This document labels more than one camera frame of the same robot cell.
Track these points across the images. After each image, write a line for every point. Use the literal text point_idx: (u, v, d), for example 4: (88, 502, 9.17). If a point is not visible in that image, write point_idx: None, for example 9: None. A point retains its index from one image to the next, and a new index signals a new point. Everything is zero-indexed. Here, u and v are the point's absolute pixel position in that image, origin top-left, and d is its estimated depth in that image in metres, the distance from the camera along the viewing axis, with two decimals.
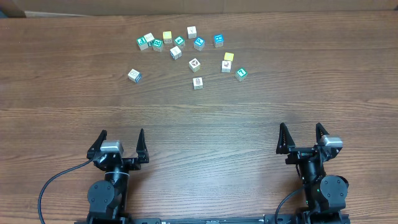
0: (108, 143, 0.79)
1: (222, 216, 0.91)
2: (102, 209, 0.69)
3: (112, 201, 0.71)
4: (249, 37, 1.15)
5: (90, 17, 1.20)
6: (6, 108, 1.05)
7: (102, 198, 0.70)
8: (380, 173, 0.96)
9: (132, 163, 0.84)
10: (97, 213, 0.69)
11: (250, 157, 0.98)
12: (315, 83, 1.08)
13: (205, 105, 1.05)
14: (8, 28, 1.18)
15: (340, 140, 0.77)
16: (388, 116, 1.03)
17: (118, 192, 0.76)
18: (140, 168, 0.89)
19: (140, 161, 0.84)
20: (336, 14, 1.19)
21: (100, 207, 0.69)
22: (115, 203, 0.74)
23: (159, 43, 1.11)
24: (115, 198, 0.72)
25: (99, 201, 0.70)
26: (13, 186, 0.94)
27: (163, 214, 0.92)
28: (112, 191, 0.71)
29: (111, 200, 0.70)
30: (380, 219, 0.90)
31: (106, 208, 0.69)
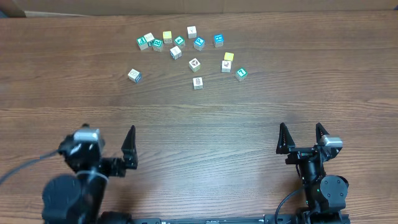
0: (86, 130, 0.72)
1: (222, 216, 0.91)
2: (62, 215, 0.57)
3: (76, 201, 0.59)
4: (249, 37, 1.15)
5: (90, 17, 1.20)
6: (6, 108, 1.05)
7: (61, 196, 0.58)
8: (381, 173, 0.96)
9: (114, 165, 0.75)
10: (53, 216, 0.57)
11: (250, 157, 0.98)
12: (315, 83, 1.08)
13: (206, 105, 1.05)
14: (7, 28, 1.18)
15: (340, 140, 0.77)
16: (389, 116, 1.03)
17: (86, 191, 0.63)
18: (124, 173, 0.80)
19: (127, 164, 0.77)
20: (336, 13, 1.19)
21: (58, 212, 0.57)
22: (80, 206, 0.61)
23: (159, 43, 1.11)
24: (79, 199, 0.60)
25: (56, 206, 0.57)
26: (13, 186, 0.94)
27: (163, 214, 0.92)
28: (76, 188, 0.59)
29: (73, 200, 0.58)
30: (380, 219, 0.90)
31: (66, 209, 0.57)
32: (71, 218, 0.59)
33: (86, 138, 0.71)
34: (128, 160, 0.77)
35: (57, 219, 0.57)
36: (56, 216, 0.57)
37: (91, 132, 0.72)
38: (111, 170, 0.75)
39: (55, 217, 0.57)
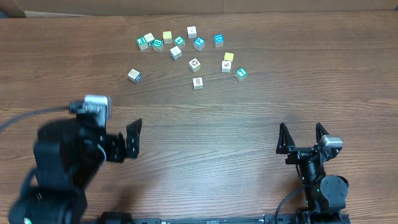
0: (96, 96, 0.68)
1: (222, 216, 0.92)
2: (54, 147, 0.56)
3: (71, 139, 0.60)
4: (249, 37, 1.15)
5: (90, 17, 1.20)
6: (6, 108, 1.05)
7: (59, 130, 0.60)
8: (381, 173, 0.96)
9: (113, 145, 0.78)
10: (46, 142, 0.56)
11: (250, 157, 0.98)
12: (315, 83, 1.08)
13: (206, 105, 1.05)
14: (7, 28, 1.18)
15: (340, 140, 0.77)
16: (389, 116, 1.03)
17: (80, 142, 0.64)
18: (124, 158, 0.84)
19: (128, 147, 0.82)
20: (336, 14, 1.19)
21: (51, 144, 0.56)
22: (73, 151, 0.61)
23: (159, 43, 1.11)
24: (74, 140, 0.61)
25: (51, 139, 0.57)
26: (13, 186, 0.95)
27: (163, 214, 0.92)
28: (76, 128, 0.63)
29: (70, 135, 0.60)
30: (380, 219, 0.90)
31: (61, 138, 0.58)
32: (62, 156, 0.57)
33: (96, 104, 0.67)
34: (130, 142, 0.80)
35: (49, 152, 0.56)
36: (48, 148, 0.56)
37: (101, 98, 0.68)
38: (112, 148, 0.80)
39: (47, 150, 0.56)
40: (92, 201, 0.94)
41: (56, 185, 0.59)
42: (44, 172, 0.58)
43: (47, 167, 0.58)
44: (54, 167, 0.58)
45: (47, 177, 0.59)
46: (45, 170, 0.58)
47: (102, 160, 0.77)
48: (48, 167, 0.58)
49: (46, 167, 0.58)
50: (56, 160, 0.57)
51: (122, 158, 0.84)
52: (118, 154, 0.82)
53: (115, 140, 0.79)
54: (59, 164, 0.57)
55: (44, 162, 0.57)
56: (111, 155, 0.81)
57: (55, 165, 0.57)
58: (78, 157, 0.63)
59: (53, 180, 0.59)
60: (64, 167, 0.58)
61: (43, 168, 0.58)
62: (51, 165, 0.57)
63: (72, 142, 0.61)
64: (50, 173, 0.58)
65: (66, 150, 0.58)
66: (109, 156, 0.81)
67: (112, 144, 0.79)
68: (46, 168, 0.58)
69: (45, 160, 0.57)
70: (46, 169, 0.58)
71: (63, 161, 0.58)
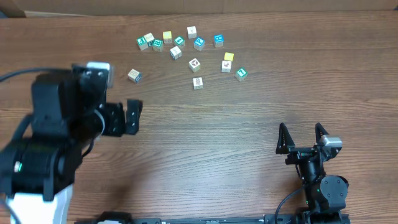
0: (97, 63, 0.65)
1: (222, 216, 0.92)
2: (53, 88, 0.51)
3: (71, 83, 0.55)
4: (249, 37, 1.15)
5: (90, 17, 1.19)
6: (6, 108, 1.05)
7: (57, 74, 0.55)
8: (381, 173, 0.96)
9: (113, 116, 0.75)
10: (43, 83, 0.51)
11: (250, 157, 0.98)
12: (315, 83, 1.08)
13: (206, 105, 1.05)
14: (7, 28, 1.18)
15: (340, 140, 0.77)
16: (389, 116, 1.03)
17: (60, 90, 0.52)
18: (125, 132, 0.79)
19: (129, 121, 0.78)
20: (336, 14, 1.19)
21: (50, 84, 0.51)
22: (70, 97, 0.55)
23: (159, 43, 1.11)
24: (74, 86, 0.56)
25: (51, 81, 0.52)
26: None
27: (163, 214, 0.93)
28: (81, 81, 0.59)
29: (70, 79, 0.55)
30: (380, 219, 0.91)
31: (60, 80, 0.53)
32: (61, 98, 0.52)
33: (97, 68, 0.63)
34: (130, 116, 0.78)
35: (47, 92, 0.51)
36: (46, 88, 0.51)
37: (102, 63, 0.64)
38: (111, 119, 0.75)
39: (45, 89, 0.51)
40: (92, 201, 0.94)
41: (50, 131, 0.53)
42: (38, 116, 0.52)
43: (43, 109, 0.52)
44: (50, 110, 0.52)
45: (43, 122, 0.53)
46: (40, 114, 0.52)
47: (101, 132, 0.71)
48: (43, 111, 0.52)
49: (41, 109, 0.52)
50: (53, 101, 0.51)
51: (122, 132, 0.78)
52: (118, 128, 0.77)
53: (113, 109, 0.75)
54: (55, 106, 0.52)
55: (41, 102, 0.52)
56: (109, 129, 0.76)
57: (51, 107, 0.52)
58: (78, 106, 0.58)
59: (47, 126, 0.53)
60: (61, 110, 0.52)
61: (38, 112, 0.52)
62: (46, 107, 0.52)
63: (72, 86, 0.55)
64: (46, 117, 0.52)
65: (66, 94, 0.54)
66: (107, 130, 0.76)
67: (112, 114, 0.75)
68: (42, 111, 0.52)
69: (41, 100, 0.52)
70: (42, 112, 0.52)
71: (62, 104, 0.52)
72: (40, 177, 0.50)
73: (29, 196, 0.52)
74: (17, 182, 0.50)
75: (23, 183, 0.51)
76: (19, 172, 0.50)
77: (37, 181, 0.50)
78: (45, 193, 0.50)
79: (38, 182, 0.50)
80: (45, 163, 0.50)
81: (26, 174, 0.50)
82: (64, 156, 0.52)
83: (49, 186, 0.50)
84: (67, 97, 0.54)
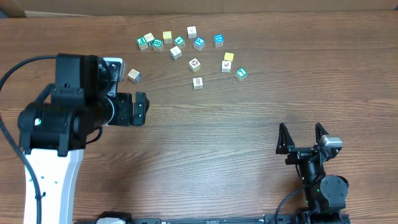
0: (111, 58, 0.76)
1: (222, 216, 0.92)
2: (76, 59, 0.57)
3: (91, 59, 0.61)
4: (249, 37, 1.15)
5: (90, 17, 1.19)
6: (6, 108, 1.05)
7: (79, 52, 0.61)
8: (381, 173, 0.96)
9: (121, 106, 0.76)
10: (66, 56, 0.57)
11: (250, 157, 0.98)
12: (315, 83, 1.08)
13: (206, 105, 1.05)
14: (7, 28, 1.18)
15: (340, 140, 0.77)
16: (389, 116, 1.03)
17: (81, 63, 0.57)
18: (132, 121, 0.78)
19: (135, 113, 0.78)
20: (336, 14, 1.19)
21: (73, 56, 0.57)
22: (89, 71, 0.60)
23: (159, 43, 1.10)
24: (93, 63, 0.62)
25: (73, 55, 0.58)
26: (13, 186, 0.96)
27: (163, 214, 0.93)
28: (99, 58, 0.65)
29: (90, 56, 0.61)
30: (379, 219, 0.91)
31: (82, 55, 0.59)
32: (82, 69, 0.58)
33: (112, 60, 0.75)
34: (137, 107, 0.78)
35: (70, 62, 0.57)
36: (70, 59, 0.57)
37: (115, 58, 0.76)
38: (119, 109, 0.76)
39: (68, 60, 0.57)
40: (92, 201, 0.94)
41: (68, 99, 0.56)
42: (59, 84, 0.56)
43: (64, 78, 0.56)
44: (71, 79, 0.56)
45: (63, 90, 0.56)
46: (61, 82, 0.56)
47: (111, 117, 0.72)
48: (64, 79, 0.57)
49: (63, 78, 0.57)
50: (74, 70, 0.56)
51: (130, 122, 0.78)
52: (125, 116, 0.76)
53: (123, 99, 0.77)
54: (76, 74, 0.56)
55: (63, 72, 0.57)
56: (117, 117, 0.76)
57: (73, 76, 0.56)
58: (96, 83, 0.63)
59: (66, 93, 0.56)
60: (80, 78, 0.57)
61: (59, 81, 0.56)
62: (68, 76, 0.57)
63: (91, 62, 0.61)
64: (66, 84, 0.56)
65: (86, 66, 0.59)
66: (116, 119, 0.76)
67: (121, 102, 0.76)
68: (63, 79, 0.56)
69: (63, 69, 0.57)
70: (63, 81, 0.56)
71: (82, 73, 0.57)
72: (56, 131, 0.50)
73: (45, 151, 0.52)
74: (35, 136, 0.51)
75: (40, 139, 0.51)
76: (38, 126, 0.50)
77: (53, 135, 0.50)
78: (60, 147, 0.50)
79: (55, 136, 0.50)
80: (63, 117, 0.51)
81: (43, 129, 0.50)
82: (81, 116, 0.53)
83: (65, 140, 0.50)
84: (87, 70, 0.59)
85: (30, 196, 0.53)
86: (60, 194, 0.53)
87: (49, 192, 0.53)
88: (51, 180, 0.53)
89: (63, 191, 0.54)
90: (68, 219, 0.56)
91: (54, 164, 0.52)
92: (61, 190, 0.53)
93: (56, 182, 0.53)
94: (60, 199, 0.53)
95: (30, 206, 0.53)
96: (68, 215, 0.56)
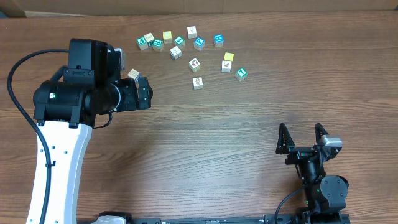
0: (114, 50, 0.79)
1: (222, 216, 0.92)
2: (88, 43, 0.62)
3: (101, 45, 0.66)
4: (250, 37, 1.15)
5: (90, 17, 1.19)
6: (6, 108, 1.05)
7: None
8: (381, 173, 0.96)
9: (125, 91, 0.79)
10: (79, 40, 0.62)
11: (250, 157, 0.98)
12: (315, 83, 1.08)
13: (206, 105, 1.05)
14: (7, 28, 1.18)
15: (339, 140, 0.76)
16: (389, 116, 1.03)
17: (92, 46, 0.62)
18: (139, 107, 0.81)
19: (140, 101, 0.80)
20: (336, 13, 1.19)
21: (86, 42, 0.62)
22: (99, 55, 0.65)
23: (159, 43, 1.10)
24: (103, 49, 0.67)
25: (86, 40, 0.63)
26: (13, 186, 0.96)
27: (163, 214, 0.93)
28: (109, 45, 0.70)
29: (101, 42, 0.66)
30: (380, 219, 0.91)
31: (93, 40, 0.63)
32: (93, 53, 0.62)
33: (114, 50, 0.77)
34: (142, 92, 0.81)
35: (82, 46, 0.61)
36: (83, 43, 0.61)
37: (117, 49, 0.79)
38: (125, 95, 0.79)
39: (81, 45, 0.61)
40: (92, 201, 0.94)
41: (79, 79, 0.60)
42: (71, 65, 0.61)
43: (76, 60, 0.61)
44: (83, 61, 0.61)
45: (74, 71, 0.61)
46: (74, 64, 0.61)
47: (118, 102, 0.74)
48: (76, 62, 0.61)
49: (75, 60, 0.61)
50: (86, 54, 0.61)
51: (137, 106, 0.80)
52: (132, 101, 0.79)
53: (127, 84, 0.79)
54: (87, 58, 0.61)
55: (75, 55, 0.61)
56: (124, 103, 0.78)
57: (84, 59, 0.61)
58: (104, 69, 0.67)
59: (78, 74, 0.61)
60: (91, 61, 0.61)
61: (71, 63, 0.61)
62: (80, 59, 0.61)
63: (102, 48, 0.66)
64: (78, 66, 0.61)
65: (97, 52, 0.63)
66: (123, 104, 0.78)
67: (126, 88, 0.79)
68: (75, 62, 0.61)
69: (76, 52, 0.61)
70: (75, 63, 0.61)
71: (92, 57, 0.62)
72: (68, 104, 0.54)
73: (57, 123, 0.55)
74: (48, 109, 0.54)
75: (53, 111, 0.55)
76: (52, 99, 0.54)
77: (65, 108, 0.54)
78: (73, 119, 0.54)
79: (67, 109, 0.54)
80: (76, 93, 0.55)
81: (56, 102, 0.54)
82: (92, 93, 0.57)
83: (77, 113, 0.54)
84: (97, 55, 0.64)
85: (40, 166, 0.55)
86: (69, 164, 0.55)
87: (59, 163, 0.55)
88: (61, 150, 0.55)
89: (72, 162, 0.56)
90: (75, 195, 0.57)
91: (65, 134, 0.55)
92: (70, 161, 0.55)
93: (65, 152, 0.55)
94: (69, 170, 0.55)
95: (40, 176, 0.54)
96: (74, 189, 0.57)
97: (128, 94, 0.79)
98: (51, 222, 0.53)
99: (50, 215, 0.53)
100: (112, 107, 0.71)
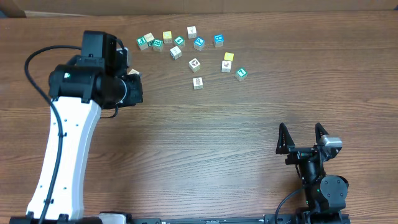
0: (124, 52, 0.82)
1: (222, 216, 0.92)
2: (100, 35, 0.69)
3: (112, 38, 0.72)
4: (249, 37, 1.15)
5: (90, 17, 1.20)
6: (6, 108, 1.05)
7: None
8: (381, 173, 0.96)
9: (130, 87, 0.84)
10: (92, 33, 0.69)
11: (250, 157, 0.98)
12: (315, 83, 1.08)
13: (205, 105, 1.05)
14: (7, 28, 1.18)
15: (340, 140, 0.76)
16: (389, 116, 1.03)
17: (104, 38, 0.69)
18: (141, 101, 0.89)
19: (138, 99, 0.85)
20: (336, 14, 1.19)
21: (97, 33, 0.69)
22: (111, 48, 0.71)
23: (159, 43, 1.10)
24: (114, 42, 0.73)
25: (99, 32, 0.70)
26: (13, 186, 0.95)
27: (163, 214, 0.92)
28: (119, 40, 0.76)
29: (112, 36, 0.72)
30: (380, 219, 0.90)
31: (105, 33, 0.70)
32: (104, 43, 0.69)
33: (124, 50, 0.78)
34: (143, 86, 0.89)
35: (95, 38, 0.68)
36: (96, 35, 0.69)
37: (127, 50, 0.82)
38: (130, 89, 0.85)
39: (94, 37, 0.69)
40: (92, 201, 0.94)
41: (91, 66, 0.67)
42: (84, 54, 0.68)
43: (89, 50, 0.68)
44: (94, 50, 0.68)
45: (86, 59, 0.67)
46: (86, 53, 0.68)
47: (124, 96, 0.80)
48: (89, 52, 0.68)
49: (87, 49, 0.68)
50: (99, 44, 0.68)
51: (141, 99, 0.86)
52: (137, 94, 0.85)
53: (133, 79, 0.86)
54: (99, 47, 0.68)
55: (88, 45, 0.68)
56: (130, 96, 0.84)
57: (96, 48, 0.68)
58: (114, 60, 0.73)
59: (90, 61, 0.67)
60: (102, 50, 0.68)
61: (85, 51, 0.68)
62: (92, 48, 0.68)
63: (112, 41, 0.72)
64: (90, 55, 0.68)
65: (108, 43, 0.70)
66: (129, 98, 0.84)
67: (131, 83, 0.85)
68: (87, 51, 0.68)
69: (89, 43, 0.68)
70: (87, 51, 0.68)
71: (104, 46, 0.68)
72: (81, 83, 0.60)
73: (71, 99, 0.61)
74: (63, 87, 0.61)
75: (67, 89, 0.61)
76: (66, 79, 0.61)
77: (79, 87, 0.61)
78: (84, 96, 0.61)
79: (80, 87, 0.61)
80: (89, 74, 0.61)
81: (71, 81, 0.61)
82: (102, 76, 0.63)
83: (88, 91, 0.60)
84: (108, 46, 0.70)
85: (53, 137, 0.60)
86: (79, 135, 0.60)
87: (70, 134, 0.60)
88: (73, 122, 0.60)
89: (82, 134, 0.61)
90: (83, 166, 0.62)
91: (77, 108, 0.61)
92: (80, 132, 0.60)
93: (76, 124, 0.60)
94: (79, 140, 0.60)
95: (53, 145, 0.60)
96: (83, 160, 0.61)
97: (134, 89, 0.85)
98: (60, 186, 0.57)
99: (59, 182, 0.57)
100: (117, 99, 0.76)
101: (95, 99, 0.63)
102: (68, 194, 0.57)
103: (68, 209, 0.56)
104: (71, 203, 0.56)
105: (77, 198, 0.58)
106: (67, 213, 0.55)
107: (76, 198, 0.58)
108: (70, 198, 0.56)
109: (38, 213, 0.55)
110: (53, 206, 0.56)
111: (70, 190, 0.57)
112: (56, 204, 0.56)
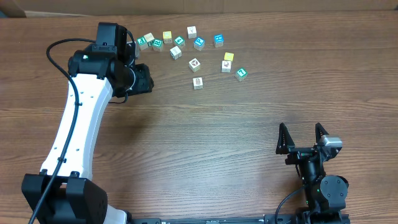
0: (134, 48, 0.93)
1: (222, 216, 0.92)
2: (113, 27, 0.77)
3: (123, 31, 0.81)
4: (250, 37, 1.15)
5: (90, 17, 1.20)
6: (6, 108, 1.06)
7: None
8: (380, 173, 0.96)
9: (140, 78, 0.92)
10: (106, 24, 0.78)
11: (250, 157, 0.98)
12: (315, 83, 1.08)
13: (206, 105, 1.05)
14: (8, 28, 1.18)
15: (340, 140, 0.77)
16: (389, 116, 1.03)
17: (117, 29, 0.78)
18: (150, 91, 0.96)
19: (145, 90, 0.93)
20: (336, 14, 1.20)
21: (111, 25, 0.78)
22: (122, 38, 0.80)
23: (159, 43, 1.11)
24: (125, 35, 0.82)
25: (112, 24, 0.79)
26: (13, 186, 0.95)
27: (163, 214, 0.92)
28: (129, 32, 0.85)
29: (123, 30, 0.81)
30: (380, 219, 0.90)
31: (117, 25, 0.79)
32: (117, 34, 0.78)
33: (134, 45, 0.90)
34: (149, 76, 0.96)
35: (109, 28, 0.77)
36: (109, 26, 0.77)
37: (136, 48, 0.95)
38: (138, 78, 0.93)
39: (107, 27, 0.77)
40: None
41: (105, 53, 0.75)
42: (99, 43, 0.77)
43: (104, 39, 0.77)
44: (108, 39, 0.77)
45: (101, 47, 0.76)
46: (101, 42, 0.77)
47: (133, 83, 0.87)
48: (104, 42, 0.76)
49: (102, 38, 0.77)
50: (112, 33, 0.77)
51: (148, 89, 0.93)
52: (145, 82, 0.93)
53: (140, 69, 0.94)
54: (112, 36, 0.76)
55: (102, 35, 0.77)
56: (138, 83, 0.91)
57: (109, 38, 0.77)
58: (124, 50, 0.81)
59: (104, 49, 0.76)
60: (115, 40, 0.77)
61: (100, 41, 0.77)
62: (107, 38, 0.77)
63: (124, 33, 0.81)
64: (104, 43, 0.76)
65: (120, 34, 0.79)
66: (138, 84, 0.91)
67: (139, 71, 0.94)
68: (102, 40, 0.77)
69: (103, 33, 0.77)
70: (102, 41, 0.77)
71: (116, 37, 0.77)
72: (98, 63, 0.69)
73: (87, 76, 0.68)
74: (81, 66, 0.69)
75: (84, 70, 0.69)
76: (85, 59, 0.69)
77: (95, 67, 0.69)
78: (100, 74, 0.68)
79: (96, 67, 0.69)
80: (105, 57, 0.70)
81: (89, 61, 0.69)
82: (115, 60, 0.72)
83: (104, 70, 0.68)
84: (120, 37, 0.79)
85: (69, 106, 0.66)
86: (93, 105, 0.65)
87: (85, 104, 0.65)
88: (89, 94, 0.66)
89: (96, 106, 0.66)
90: (94, 135, 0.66)
91: (92, 82, 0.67)
92: (94, 103, 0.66)
93: (91, 96, 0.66)
94: (93, 111, 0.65)
95: (69, 114, 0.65)
96: (94, 130, 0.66)
97: (143, 78, 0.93)
98: (73, 149, 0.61)
99: (72, 144, 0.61)
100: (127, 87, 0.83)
101: (109, 78, 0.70)
102: (79, 155, 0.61)
103: (79, 168, 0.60)
104: (81, 163, 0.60)
105: (87, 162, 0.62)
106: (78, 171, 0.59)
107: (86, 160, 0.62)
108: (82, 158, 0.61)
109: (50, 172, 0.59)
110: (65, 165, 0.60)
111: (82, 151, 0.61)
112: (68, 163, 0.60)
